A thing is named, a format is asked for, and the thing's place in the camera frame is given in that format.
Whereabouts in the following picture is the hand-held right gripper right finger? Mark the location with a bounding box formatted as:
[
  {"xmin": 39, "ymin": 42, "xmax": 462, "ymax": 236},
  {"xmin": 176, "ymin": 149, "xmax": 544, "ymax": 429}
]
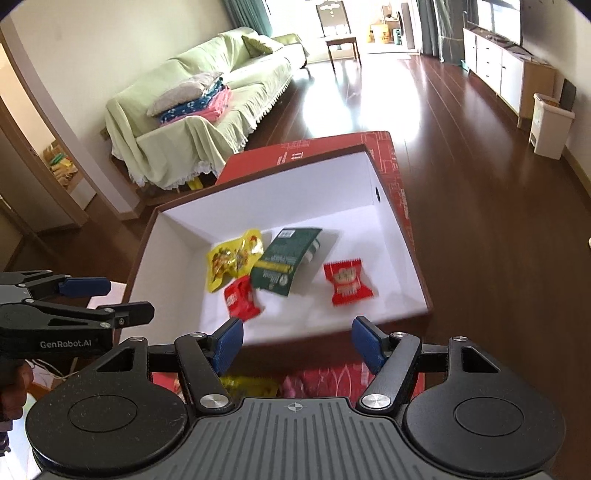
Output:
[{"xmin": 352, "ymin": 316, "xmax": 513, "ymax": 415}]

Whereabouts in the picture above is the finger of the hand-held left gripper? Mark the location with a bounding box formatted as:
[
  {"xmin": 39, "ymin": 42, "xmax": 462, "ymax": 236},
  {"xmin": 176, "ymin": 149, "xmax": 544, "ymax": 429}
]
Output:
[
  {"xmin": 31, "ymin": 301, "xmax": 155, "ymax": 329},
  {"xmin": 0, "ymin": 270, "xmax": 112, "ymax": 300}
]

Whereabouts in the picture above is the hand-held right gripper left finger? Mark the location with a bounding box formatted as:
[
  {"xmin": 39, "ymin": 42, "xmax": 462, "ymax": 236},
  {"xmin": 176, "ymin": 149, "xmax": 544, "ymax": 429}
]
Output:
[{"xmin": 88, "ymin": 318, "xmax": 245, "ymax": 415}]

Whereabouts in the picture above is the yellow snack packet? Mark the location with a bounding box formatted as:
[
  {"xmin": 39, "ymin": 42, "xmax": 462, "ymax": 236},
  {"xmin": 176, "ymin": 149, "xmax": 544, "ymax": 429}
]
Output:
[
  {"xmin": 219, "ymin": 375, "xmax": 278, "ymax": 398},
  {"xmin": 205, "ymin": 229, "xmax": 265, "ymax": 294}
]

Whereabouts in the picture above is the red snack packet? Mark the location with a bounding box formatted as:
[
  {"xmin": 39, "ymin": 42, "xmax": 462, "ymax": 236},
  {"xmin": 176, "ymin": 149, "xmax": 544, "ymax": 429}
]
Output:
[
  {"xmin": 322, "ymin": 259, "xmax": 376, "ymax": 308},
  {"xmin": 224, "ymin": 277, "xmax": 263, "ymax": 321}
]

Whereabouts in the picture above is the dark green packet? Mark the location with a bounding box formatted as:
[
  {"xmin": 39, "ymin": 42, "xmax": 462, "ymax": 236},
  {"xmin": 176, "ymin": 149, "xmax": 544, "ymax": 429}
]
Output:
[{"xmin": 249, "ymin": 226, "xmax": 324, "ymax": 296}]

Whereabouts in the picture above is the brown cardboard box white inside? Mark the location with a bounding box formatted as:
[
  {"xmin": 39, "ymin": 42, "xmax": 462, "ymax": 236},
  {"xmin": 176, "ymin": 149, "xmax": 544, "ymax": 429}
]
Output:
[{"xmin": 119, "ymin": 144, "xmax": 434, "ymax": 349}]

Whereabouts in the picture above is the red printed carton desktop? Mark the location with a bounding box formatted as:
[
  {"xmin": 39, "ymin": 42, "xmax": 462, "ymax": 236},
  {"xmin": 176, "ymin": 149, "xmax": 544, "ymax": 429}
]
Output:
[{"xmin": 117, "ymin": 130, "xmax": 426, "ymax": 402}]

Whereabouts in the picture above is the person's left hand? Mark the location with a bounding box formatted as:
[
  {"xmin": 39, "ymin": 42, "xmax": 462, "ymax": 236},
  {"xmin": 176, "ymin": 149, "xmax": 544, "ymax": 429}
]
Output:
[{"xmin": 0, "ymin": 362, "xmax": 34, "ymax": 422}]

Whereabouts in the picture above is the white stool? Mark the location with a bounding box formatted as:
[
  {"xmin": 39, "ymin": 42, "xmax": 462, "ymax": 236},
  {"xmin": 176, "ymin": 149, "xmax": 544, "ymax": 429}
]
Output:
[{"xmin": 85, "ymin": 282, "xmax": 129, "ymax": 309}]

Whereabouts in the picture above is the cluttered shelf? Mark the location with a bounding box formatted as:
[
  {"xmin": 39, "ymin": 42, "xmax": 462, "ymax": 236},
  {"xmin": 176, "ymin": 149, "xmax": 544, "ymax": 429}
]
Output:
[{"xmin": 44, "ymin": 143, "xmax": 80, "ymax": 191}]

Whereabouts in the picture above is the sofa with green cover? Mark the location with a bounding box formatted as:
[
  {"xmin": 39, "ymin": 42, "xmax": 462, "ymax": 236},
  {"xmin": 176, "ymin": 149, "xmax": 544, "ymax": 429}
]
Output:
[{"xmin": 100, "ymin": 25, "xmax": 310, "ymax": 190}]

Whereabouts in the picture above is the blue dotted folded blanket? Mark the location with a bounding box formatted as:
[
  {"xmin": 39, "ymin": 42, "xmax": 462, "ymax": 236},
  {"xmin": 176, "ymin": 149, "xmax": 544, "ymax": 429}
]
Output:
[{"xmin": 159, "ymin": 83, "xmax": 222, "ymax": 125}]

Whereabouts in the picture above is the grey pillow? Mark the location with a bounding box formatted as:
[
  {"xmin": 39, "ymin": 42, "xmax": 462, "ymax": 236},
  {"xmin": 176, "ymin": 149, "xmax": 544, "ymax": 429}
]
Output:
[{"xmin": 147, "ymin": 71, "xmax": 225, "ymax": 116}]

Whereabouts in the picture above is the pink folded blanket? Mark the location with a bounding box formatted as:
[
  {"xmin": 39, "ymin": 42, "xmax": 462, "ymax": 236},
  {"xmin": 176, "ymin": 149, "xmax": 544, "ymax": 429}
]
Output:
[{"xmin": 198, "ymin": 88, "xmax": 233, "ymax": 123}]

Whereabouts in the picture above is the white waste bin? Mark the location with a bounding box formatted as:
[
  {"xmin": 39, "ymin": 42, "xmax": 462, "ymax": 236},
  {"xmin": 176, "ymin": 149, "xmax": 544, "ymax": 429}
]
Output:
[{"xmin": 529, "ymin": 92, "xmax": 575, "ymax": 160}]

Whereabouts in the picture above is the green cushion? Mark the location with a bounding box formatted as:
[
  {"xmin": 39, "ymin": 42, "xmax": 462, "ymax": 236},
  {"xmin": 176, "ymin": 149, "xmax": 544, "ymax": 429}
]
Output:
[{"xmin": 242, "ymin": 34, "xmax": 287, "ymax": 58}]

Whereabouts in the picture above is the wooden chair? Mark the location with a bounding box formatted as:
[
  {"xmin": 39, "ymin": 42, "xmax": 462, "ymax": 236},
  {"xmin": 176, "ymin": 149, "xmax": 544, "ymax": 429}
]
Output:
[{"xmin": 316, "ymin": 0, "xmax": 362, "ymax": 70}]

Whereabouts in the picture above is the white low cabinet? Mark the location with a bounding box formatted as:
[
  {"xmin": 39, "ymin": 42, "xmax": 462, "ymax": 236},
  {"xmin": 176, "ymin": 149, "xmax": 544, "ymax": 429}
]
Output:
[{"xmin": 463, "ymin": 25, "xmax": 557, "ymax": 127}]

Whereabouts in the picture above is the green curtain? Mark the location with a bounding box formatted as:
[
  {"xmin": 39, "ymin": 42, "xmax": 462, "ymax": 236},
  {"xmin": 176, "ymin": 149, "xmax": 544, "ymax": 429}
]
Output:
[{"xmin": 222, "ymin": 0, "xmax": 273, "ymax": 33}]

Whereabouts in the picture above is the black flat panel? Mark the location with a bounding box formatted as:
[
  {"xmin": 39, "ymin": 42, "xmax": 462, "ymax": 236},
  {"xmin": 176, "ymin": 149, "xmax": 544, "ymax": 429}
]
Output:
[{"xmin": 561, "ymin": 78, "xmax": 578, "ymax": 112}]

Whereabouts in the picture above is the white cable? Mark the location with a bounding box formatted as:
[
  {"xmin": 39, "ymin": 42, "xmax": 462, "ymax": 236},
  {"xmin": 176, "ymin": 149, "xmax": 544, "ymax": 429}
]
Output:
[{"xmin": 28, "ymin": 359, "xmax": 71, "ymax": 383}]

